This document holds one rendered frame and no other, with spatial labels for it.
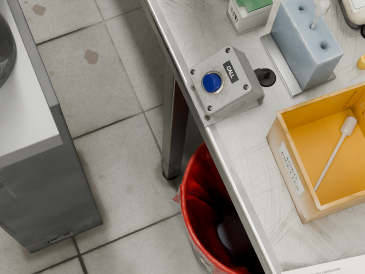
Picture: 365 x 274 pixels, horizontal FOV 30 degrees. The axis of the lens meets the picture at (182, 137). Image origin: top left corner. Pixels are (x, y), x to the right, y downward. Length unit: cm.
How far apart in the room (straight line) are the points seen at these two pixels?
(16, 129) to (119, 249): 92
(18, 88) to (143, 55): 105
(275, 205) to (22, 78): 38
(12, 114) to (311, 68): 39
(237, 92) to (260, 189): 14
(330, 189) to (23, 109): 42
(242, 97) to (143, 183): 96
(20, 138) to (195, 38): 29
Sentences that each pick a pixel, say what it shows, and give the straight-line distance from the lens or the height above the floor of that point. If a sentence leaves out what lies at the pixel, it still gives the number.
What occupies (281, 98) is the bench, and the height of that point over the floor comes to 88.
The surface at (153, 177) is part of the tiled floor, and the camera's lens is 182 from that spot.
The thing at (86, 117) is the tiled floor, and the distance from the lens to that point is 188.
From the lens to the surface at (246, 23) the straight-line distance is 97.
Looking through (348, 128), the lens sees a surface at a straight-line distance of 95.
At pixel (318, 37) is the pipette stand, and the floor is 97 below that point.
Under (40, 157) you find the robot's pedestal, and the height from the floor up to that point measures 69.
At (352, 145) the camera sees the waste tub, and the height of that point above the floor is 88.
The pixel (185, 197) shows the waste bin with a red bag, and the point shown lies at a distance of 136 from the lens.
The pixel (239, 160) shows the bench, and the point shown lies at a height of 88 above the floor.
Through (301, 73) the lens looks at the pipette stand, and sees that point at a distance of 95.
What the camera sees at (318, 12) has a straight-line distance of 87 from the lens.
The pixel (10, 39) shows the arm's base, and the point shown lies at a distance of 93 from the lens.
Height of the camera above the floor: 176
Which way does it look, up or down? 72 degrees down
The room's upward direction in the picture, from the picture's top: 7 degrees clockwise
